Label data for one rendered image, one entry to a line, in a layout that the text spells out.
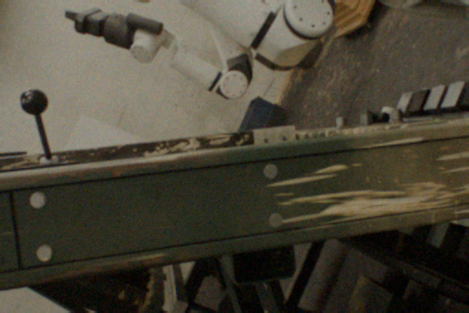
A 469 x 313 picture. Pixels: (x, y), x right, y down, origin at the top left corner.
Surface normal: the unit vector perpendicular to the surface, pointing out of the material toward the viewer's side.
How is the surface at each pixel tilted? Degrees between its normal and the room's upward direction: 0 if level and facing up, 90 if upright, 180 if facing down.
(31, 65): 90
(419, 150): 90
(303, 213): 90
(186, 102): 90
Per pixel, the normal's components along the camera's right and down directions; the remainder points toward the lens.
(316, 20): 0.29, -0.28
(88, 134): 0.16, 0.06
